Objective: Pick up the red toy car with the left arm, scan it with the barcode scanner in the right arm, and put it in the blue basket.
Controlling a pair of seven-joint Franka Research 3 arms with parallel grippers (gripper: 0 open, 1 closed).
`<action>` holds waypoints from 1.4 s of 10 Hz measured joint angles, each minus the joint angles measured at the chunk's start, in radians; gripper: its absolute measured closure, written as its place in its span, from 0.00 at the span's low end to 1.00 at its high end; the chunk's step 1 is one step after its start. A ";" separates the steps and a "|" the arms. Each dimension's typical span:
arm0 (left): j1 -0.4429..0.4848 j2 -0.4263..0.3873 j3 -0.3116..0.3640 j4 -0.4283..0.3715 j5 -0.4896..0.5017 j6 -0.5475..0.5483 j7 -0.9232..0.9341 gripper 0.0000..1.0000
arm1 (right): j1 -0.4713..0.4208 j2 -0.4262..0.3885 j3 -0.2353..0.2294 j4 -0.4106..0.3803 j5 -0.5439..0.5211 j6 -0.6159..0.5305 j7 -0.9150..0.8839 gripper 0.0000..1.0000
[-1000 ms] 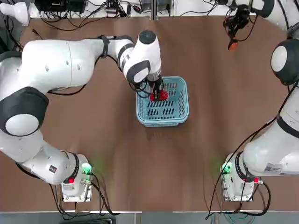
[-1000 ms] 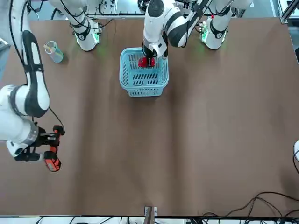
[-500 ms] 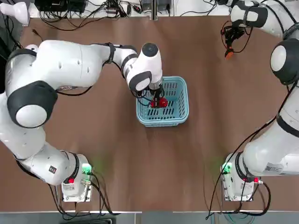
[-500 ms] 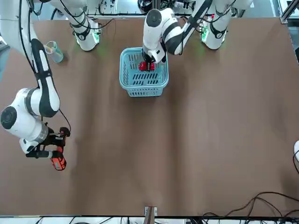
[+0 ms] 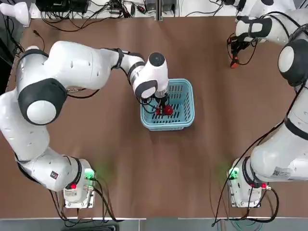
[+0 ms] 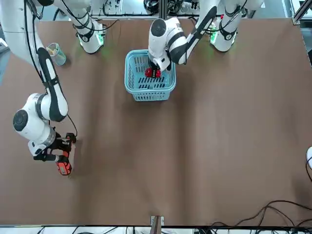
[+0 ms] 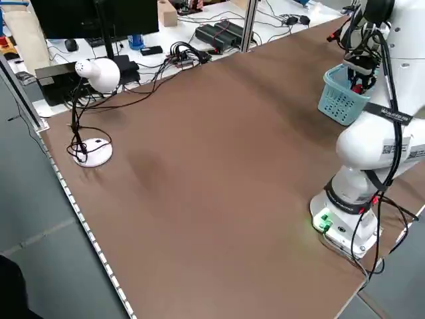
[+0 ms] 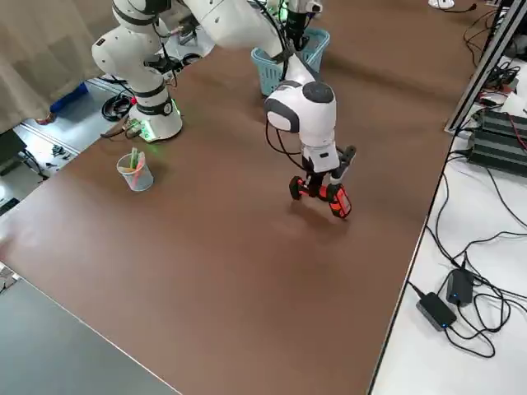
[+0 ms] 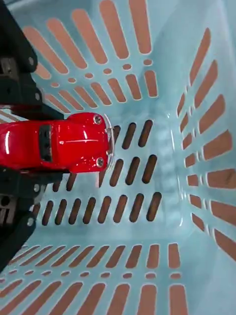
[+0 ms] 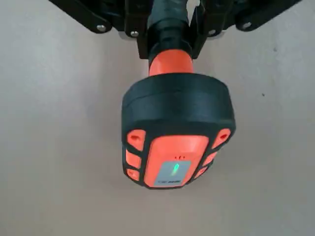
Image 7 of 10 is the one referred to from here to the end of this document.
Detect blue white package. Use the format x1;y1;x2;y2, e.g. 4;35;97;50
127;34;146;51

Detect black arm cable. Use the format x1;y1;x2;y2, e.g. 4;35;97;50
345;6;419;276

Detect black usb hub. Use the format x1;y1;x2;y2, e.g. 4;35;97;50
165;41;213;69

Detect black desktop box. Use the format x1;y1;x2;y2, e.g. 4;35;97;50
34;62;90;107

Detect aluminium frame post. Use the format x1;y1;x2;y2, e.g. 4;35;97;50
239;0;259;54
0;49;50;134

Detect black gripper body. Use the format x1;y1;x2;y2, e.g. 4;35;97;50
347;64;378;80

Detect black lamp cable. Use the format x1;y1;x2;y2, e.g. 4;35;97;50
66;49;213;163

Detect light blue plastic basket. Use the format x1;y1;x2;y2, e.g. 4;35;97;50
317;64;372;126

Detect white desk lamp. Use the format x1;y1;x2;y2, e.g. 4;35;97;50
67;58;122;168

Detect black finned power supply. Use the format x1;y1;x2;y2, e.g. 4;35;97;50
195;23;233;51
214;19;256;46

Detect black computer monitor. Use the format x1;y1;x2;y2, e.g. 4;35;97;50
29;0;161;62

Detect wooden block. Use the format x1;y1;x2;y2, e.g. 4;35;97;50
157;0;179;28

